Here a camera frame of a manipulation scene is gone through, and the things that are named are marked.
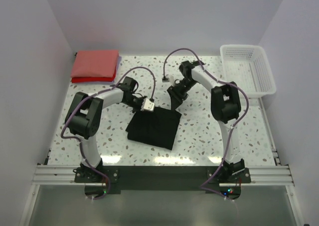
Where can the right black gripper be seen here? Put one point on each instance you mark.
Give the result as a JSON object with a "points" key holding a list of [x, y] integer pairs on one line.
{"points": [[176, 93]]}

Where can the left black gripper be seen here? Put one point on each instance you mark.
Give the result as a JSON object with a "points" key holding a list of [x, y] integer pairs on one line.
{"points": [[139, 106]]}

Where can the black t shirt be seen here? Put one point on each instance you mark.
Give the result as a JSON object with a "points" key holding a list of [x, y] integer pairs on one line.
{"points": [[157, 128]]}

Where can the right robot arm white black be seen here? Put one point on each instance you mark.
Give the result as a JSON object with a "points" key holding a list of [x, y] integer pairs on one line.
{"points": [[228, 104]]}

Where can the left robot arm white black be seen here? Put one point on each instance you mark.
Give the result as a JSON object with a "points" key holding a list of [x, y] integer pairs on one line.
{"points": [[84, 116]]}

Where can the red folded t shirt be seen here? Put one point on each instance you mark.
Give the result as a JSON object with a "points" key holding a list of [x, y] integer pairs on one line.
{"points": [[93, 79]]}

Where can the white plastic basket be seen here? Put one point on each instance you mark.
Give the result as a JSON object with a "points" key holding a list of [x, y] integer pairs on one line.
{"points": [[249, 68]]}

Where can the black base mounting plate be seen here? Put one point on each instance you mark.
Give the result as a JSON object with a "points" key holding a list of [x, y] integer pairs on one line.
{"points": [[230, 191]]}

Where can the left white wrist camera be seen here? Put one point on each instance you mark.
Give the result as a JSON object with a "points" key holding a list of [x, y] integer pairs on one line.
{"points": [[147, 105]]}

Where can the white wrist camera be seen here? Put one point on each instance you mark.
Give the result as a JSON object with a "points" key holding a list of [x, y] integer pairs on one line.
{"points": [[168, 79], [147, 105]]}

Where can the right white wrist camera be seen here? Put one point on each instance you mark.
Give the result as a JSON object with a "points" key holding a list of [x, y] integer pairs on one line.
{"points": [[168, 79]]}

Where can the aluminium rail frame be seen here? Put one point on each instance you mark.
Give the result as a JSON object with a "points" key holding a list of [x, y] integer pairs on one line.
{"points": [[269, 173]]}

